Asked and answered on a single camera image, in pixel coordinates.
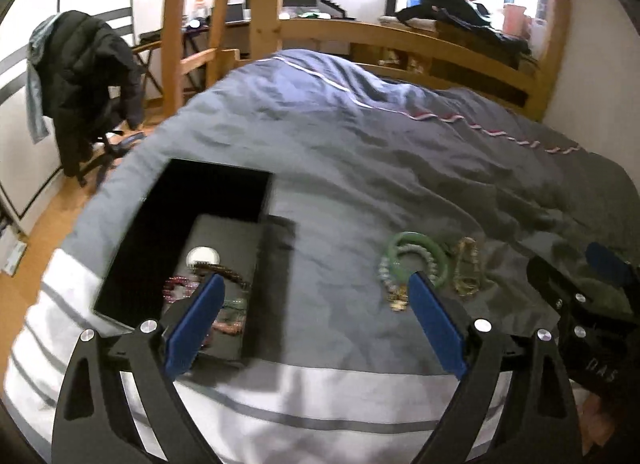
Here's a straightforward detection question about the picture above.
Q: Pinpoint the white round pearl compact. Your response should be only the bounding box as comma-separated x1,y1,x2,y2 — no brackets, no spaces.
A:
186,247,220,269

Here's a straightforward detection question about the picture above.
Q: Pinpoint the grey duvet cover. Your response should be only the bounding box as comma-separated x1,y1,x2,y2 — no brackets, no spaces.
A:
2,50,639,463

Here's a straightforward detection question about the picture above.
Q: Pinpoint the yellow crystal bead bracelet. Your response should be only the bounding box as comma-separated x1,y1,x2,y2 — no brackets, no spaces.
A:
451,235,484,297

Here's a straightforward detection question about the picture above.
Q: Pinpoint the brown bead bracelet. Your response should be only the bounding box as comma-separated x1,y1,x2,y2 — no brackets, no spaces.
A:
192,261,252,290

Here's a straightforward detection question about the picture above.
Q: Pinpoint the white sliding wardrobe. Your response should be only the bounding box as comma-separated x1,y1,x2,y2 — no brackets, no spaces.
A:
1,0,141,230

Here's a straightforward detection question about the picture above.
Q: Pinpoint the wooden folding desk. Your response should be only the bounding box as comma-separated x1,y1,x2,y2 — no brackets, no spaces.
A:
131,16,252,95

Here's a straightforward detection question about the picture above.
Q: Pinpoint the wooden bunk bed frame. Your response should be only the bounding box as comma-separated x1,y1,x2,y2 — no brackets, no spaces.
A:
160,0,572,122

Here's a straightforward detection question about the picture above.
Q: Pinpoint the black office chair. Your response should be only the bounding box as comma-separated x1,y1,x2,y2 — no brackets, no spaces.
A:
76,97,145,188

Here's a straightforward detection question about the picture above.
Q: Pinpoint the light blue denim shirt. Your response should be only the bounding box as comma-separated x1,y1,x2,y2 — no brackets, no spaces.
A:
25,14,60,145

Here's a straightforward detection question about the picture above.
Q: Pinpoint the black puffer jacket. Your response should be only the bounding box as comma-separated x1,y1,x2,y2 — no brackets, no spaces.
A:
37,10,143,177

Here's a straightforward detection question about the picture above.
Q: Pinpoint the green jade bangle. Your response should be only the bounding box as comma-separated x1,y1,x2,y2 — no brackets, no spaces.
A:
385,231,450,288

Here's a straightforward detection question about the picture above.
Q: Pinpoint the black jewelry box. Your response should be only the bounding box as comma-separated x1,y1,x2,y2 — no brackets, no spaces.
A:
93,159,295,366

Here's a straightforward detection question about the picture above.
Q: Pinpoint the pink bead bracelet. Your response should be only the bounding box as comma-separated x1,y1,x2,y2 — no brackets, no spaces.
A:
162,275,202,305

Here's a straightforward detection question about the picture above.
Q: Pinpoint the person's right hand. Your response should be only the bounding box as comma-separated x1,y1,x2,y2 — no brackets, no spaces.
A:
578,394,615,455

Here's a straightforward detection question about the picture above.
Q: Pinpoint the pale bead bracelet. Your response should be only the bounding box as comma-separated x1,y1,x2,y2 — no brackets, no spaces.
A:
377,243,441,313

